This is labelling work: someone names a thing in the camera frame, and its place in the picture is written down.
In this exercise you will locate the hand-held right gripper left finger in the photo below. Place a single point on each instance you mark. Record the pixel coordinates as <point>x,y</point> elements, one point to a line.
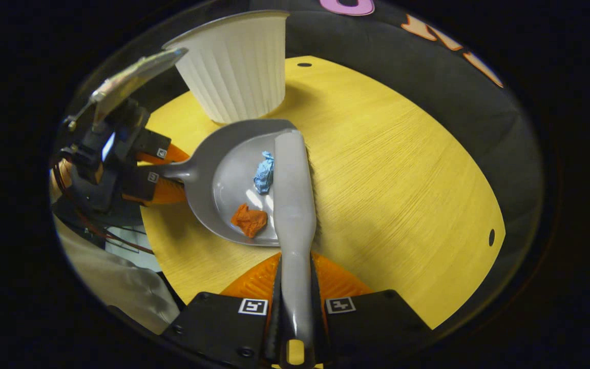
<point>223,328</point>

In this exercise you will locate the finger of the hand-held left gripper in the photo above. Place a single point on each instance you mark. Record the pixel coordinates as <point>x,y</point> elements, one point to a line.
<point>169,192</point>
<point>177,154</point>

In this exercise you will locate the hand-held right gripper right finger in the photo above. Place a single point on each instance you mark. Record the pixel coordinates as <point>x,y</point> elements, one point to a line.
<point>372,323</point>

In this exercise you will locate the grey plastic dustpan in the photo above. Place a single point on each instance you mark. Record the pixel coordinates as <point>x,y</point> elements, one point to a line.
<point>228,169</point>

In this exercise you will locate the orange paper trash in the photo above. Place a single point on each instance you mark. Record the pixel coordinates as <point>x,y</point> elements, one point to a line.
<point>249,220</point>

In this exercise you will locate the blue paper trash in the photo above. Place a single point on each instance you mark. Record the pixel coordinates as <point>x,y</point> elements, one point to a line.
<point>263,177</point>

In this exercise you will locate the white ribbed garbage bin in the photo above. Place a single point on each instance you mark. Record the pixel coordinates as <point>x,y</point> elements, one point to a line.
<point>238,72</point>

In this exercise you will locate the small grey broom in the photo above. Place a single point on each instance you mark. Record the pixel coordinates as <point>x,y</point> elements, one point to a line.
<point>292,205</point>

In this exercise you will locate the person's light clothing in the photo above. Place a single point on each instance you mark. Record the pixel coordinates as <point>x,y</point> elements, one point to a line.
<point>116,282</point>

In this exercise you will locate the black backdrop cloth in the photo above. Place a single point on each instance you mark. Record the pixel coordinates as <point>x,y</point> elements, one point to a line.
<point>428,77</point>

